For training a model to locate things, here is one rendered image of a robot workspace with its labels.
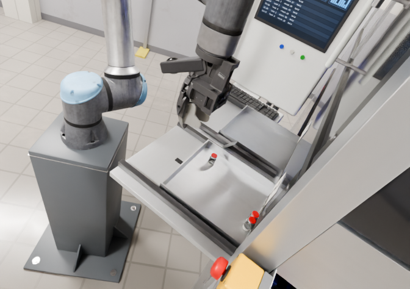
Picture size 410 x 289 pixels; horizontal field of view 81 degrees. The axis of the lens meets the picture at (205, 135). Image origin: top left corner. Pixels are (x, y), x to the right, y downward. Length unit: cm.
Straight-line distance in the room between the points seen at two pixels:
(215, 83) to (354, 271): 38
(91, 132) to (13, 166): 113
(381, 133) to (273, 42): 111
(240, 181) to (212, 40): 51
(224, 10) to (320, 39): 93
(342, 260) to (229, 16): 42
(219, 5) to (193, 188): 50
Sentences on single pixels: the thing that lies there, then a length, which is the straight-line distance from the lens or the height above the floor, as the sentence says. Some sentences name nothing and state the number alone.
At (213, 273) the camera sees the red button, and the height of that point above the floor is 100.
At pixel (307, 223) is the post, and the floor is 118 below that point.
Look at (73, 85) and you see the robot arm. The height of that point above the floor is 101.
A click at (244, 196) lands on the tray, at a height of 88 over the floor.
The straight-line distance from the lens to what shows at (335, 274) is 49.
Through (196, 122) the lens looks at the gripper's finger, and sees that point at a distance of 54.
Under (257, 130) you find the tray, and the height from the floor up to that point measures 88.
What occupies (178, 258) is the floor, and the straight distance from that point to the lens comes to 159.
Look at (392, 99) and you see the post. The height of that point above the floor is 139.
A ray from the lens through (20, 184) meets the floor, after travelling 187.
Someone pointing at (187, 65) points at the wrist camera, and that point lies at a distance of 51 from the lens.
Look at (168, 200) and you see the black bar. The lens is 67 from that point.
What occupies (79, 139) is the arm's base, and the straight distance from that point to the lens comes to 89.
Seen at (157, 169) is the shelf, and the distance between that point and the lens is 75.
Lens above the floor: 147
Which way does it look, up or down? 40 degrees down
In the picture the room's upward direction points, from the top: 21 degrees clockwise
